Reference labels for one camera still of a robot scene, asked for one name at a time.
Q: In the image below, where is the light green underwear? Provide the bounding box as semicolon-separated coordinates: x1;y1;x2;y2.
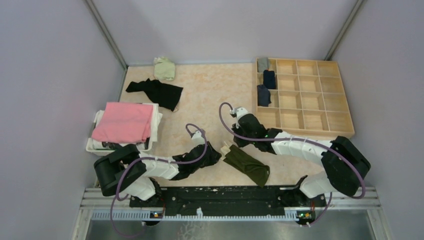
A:
153;57;176;81

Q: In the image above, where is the black underwear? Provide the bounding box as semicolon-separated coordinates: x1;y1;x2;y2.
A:
125;78;184;112

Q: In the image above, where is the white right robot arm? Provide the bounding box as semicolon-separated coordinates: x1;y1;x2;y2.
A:
231;112;371;206

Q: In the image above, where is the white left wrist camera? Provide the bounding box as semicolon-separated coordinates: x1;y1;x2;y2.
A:
191;129;206;147

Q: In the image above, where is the white perforated plastic basket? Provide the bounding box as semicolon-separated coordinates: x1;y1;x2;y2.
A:
85;110;157;156

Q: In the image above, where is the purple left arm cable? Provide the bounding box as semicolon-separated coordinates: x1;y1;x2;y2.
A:
109;123;209;239

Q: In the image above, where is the pink folded cloth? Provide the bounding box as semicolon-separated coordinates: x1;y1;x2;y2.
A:
91;102;154;144

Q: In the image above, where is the navy underwear cream waistband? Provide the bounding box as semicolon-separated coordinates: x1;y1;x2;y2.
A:
256;84;272;107

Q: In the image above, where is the aluminium frame rail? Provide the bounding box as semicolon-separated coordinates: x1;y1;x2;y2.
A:
72;185;393;240

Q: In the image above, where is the wooden compartment tray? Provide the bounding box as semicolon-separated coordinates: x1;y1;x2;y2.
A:
254;57;355;138

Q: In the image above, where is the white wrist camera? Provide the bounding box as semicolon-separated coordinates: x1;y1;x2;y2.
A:
191;129;206;147
230;107;250;120

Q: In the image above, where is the grey underwear white waistband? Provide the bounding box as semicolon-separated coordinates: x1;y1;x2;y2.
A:
256;57;270;73

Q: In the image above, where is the navy orange underwear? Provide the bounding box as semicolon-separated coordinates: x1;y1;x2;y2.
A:
263;69;277;90

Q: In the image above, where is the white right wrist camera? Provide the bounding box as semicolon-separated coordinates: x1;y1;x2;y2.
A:
230;107;250;120

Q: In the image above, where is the dark green underwear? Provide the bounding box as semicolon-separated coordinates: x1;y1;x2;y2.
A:
220;144;270;188

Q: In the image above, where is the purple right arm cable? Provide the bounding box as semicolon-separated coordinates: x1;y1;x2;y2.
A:
218;102;367;228

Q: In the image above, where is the white folded cloth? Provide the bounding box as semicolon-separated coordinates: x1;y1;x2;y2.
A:
91;103;164;152

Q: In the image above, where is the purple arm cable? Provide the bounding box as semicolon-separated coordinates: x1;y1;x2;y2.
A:
218;102;367;228
109;123;209;239

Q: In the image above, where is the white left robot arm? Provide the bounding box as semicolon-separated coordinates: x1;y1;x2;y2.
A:
93;142;222;207

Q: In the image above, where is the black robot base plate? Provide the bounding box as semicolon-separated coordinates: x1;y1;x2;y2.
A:
129;185;327;217

